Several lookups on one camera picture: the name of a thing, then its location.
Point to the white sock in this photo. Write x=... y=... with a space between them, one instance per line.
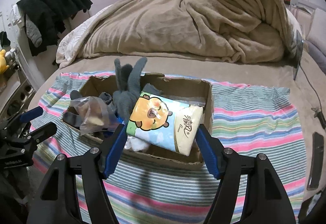
x=136 y=145

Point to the open cardboard box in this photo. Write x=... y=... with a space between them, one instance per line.
x=193 y=91

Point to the grey knitted sock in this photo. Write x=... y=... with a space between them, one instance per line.
x=129 y=87

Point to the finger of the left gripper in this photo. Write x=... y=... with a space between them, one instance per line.
x=30 y=115
x=43 y=133

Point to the bag of cotton swabs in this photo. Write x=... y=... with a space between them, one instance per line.
x=95 y=115

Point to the cartoon bear tissue pack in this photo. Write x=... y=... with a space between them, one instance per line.
x=165 y=123

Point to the yellow plush toy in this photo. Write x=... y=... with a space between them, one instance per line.
x=3 y=62

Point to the black phone on bed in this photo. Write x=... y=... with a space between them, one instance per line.
x=316 y=162

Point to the beige plush blanket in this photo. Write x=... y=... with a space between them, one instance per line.
x=245 y=31

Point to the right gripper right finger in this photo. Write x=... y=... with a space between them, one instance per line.
x=266 y=200

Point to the black hanging clothes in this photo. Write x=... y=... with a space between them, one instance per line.
x=44 y=20

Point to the striped colourful towel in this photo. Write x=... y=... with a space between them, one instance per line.
x=250 y=119

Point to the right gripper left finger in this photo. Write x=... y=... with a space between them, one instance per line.
x=56 y=200

